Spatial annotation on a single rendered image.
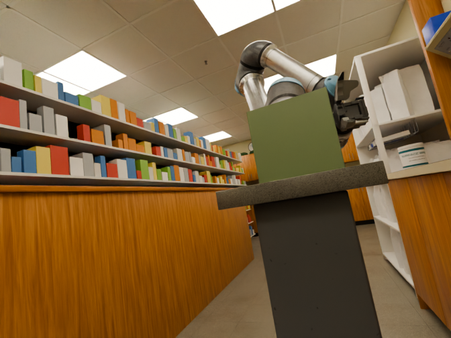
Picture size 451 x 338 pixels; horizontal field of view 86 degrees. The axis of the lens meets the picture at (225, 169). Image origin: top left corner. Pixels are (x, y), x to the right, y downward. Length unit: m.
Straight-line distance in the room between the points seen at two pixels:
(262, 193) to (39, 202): 1.16
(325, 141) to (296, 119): 0.08
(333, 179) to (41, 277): 1.30
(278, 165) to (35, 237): 1.16
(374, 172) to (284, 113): 0.24
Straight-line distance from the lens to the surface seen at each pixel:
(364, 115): 0.82
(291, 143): 0.59
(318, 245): 0.56
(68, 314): 1.55
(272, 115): 0.61
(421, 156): 1.88
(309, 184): 0.49
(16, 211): 1.41
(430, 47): 1.64
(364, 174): 0.49
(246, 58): 1.14
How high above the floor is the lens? 0.91
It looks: 8 degrees up
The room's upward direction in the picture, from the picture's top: 9 degrees counter-clockwise
